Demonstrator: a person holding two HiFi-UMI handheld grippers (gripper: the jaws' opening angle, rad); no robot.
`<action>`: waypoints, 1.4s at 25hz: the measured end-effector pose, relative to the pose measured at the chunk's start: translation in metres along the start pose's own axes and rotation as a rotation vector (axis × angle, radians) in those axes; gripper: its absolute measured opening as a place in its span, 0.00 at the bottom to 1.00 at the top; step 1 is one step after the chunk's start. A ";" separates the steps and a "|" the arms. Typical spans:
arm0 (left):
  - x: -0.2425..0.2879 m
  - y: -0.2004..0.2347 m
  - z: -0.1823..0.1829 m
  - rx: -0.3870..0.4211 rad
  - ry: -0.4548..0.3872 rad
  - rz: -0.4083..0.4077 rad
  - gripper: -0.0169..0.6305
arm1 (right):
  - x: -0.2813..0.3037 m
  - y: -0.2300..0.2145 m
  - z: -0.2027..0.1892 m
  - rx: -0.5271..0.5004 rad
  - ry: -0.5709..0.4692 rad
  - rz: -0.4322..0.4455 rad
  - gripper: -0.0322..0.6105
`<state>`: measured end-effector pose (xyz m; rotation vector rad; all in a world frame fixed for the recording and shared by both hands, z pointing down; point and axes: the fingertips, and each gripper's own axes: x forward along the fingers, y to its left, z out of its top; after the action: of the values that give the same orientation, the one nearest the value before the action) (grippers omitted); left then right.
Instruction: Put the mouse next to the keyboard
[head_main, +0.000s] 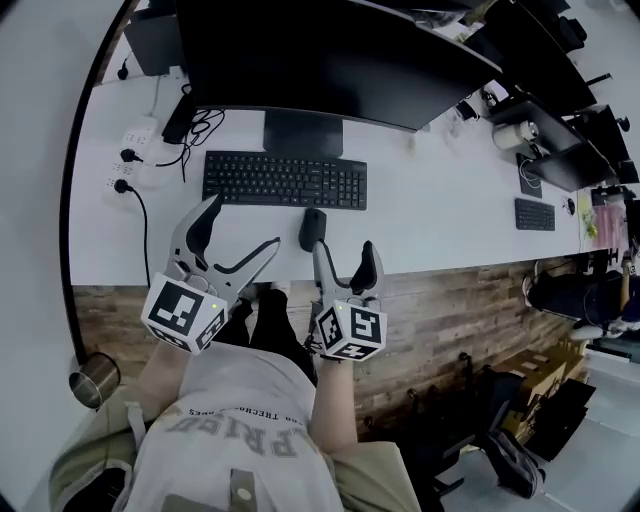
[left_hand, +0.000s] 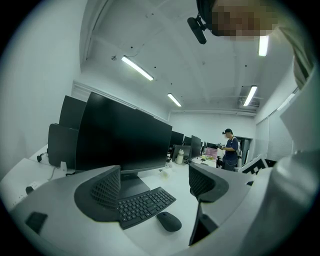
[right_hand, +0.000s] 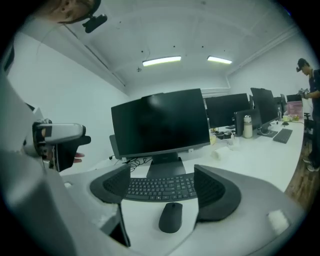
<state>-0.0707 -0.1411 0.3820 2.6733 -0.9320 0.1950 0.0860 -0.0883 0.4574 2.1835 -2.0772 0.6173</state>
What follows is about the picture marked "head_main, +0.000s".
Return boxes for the black angled monitor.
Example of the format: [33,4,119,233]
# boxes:
[487,99,621,200]

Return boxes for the person's right forearm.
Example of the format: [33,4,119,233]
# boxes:
[305,357,360,456]

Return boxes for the black flat monitor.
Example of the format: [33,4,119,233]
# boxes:
[562,104,632,164]
[123,7,189,77]
[479,0,599,114]

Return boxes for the metal cup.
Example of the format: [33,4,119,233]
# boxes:
[68,352,121,409]

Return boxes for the white power strip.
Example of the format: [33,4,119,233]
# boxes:
[102,159,162,211]
[119,115,159,161]

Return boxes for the white cable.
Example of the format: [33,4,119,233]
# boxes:
[148,74,169,120]

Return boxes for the black flat bag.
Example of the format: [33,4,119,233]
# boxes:
[539,379,597,461]

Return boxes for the yellow packet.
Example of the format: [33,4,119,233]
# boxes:
[578,194,599,237]

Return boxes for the large black monitor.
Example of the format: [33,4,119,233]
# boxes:
[174,0,504,160]

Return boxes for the tangled black cables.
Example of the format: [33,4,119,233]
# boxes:
[154,107,226,184]

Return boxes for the small black keyboard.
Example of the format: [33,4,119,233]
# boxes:
[514,197,557,232]

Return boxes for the cardboard box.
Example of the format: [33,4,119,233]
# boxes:
[499,339,586,436]

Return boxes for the person's left forearm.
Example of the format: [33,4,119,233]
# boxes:
[132,342,197,431]

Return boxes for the black power cable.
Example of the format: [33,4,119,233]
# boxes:
[113,178,153,290]

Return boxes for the white roll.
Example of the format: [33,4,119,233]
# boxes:
[493,119,541,150]

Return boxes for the black trousers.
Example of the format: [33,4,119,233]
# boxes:
[214,287,319,386]

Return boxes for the black mouse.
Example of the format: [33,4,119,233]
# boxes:
[298,207,329,253]

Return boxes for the black backpack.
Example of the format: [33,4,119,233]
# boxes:
[479,364,546,499]

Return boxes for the black power adapter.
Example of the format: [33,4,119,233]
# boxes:
[160,92,196,146]

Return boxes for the white printed t-shirt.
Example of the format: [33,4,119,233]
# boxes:
[124,344,341,512]

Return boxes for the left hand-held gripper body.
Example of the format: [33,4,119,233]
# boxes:
[140,247,244,357]

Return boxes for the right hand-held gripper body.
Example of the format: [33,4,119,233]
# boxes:
[310,284,389,362]

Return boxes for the olive jacket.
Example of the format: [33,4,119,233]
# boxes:
[47,384,421,512]

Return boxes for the black office chair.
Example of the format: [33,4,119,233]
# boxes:
[404,349,484,496]

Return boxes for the pink packet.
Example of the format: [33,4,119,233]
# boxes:
[592,204,629,249]

